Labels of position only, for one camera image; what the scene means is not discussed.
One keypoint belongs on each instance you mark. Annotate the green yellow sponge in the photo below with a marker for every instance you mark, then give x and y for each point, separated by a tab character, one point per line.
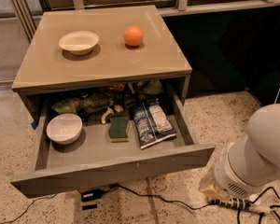
118	130

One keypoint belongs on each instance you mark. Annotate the grey top drawer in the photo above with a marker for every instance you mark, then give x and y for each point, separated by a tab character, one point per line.
93	161

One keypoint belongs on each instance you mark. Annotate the grey drawer cabinet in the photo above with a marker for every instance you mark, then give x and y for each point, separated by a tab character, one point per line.
46	68

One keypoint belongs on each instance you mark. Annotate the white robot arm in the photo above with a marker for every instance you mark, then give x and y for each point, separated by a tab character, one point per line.
243	168

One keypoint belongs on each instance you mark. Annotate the blue white snack bag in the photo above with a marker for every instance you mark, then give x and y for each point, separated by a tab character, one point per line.
151	124

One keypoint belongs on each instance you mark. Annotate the black power strip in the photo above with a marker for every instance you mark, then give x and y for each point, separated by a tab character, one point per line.
232	203

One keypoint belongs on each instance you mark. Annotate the black power adapter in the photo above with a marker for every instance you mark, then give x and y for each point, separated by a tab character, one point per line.
91	195

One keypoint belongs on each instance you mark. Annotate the white bowl in drawer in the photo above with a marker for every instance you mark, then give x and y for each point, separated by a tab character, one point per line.
64	129

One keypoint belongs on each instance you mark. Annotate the orange ball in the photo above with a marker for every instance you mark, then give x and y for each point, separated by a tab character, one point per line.
133	36

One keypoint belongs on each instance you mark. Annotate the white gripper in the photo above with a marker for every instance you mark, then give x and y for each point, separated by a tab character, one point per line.
230	174

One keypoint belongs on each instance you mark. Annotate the white bowl on cabinet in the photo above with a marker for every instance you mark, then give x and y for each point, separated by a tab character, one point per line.
79	42

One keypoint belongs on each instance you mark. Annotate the green chip bag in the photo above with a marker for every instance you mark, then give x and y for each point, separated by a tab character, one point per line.
68	105

